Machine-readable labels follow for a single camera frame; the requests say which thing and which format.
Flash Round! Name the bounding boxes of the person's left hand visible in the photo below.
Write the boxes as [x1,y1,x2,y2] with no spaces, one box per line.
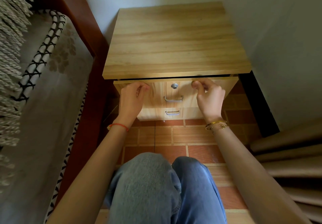
[114,81,151,129]

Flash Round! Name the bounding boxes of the person's right hand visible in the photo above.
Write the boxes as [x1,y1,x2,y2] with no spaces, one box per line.
[191,78,227,124]

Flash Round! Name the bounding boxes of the person's right forearm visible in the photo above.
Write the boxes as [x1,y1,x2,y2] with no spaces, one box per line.
[214,128,312,224]

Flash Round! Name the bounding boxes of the person's left forearm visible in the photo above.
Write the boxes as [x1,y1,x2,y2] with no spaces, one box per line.
[46,127,129,224]

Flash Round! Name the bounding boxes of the wooden lower drawer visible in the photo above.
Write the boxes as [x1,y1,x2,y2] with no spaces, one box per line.
[137,107,204,121]

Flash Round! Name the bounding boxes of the wooden bedside table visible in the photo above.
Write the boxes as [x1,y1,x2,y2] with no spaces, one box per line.
[102,2,252,121]

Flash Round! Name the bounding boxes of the white quilted mattress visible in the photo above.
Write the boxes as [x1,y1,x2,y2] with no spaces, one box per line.
[0,9,95,224]

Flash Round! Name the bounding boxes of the blue jeans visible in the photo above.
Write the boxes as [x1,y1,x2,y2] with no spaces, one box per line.
[103,152,228,224]

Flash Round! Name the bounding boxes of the beige curtain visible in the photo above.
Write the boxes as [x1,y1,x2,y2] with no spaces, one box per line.
[249,117,322,223]

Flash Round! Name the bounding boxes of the floral fringed pillow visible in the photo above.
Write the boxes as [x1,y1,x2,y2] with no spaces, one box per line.
[0,0,36,194]

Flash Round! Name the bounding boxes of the gold bangle bracelet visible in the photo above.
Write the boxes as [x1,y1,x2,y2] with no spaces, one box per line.
[205,119,228,129]

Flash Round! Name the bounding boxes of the red string bracelet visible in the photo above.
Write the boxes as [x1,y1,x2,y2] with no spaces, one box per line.
[107,122,129,133]

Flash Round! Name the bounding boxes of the thin gold chain bracelet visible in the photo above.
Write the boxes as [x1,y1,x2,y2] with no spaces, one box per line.
[207,124,230,134]

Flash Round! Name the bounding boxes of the red-brown wooden bed frame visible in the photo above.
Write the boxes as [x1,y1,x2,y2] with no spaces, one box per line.
[30,0,120,207]

